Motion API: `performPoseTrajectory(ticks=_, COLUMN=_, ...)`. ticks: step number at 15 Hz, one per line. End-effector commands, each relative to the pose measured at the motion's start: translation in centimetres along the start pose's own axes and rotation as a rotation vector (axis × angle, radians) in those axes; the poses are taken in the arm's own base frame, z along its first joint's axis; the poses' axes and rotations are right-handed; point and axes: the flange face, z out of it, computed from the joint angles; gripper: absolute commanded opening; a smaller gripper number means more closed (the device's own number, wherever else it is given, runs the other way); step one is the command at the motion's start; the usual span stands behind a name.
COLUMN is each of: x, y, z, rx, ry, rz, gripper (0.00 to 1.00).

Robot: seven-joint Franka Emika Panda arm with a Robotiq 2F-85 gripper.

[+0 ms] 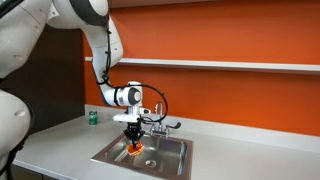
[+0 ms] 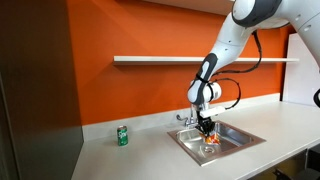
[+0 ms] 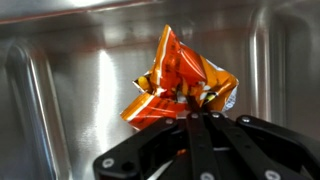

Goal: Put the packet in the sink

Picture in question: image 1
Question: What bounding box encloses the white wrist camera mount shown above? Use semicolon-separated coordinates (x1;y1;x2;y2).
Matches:
113;107;151;123

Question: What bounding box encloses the chrome faucet with handles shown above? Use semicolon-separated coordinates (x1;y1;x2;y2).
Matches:
149;102;181;137

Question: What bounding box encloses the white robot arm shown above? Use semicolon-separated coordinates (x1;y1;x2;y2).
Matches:
0;0;142;180

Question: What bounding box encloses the green soda can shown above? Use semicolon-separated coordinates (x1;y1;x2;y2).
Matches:
89;110;98;125

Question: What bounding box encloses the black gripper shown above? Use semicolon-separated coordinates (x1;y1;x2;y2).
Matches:
123;122;145;148

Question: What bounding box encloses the white wall shelf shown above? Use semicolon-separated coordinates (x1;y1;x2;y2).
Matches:
84;56;320;76

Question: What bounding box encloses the stainless steel sink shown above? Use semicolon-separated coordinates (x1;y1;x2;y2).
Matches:
92;134;193;180

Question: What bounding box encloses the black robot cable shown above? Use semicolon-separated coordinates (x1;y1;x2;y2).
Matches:
96;19;169;124

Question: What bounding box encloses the dark brown cabinet panel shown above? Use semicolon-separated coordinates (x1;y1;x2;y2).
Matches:
1;26;85;133

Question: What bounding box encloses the orange snack packet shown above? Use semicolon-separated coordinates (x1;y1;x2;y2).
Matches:
126;143;144;156

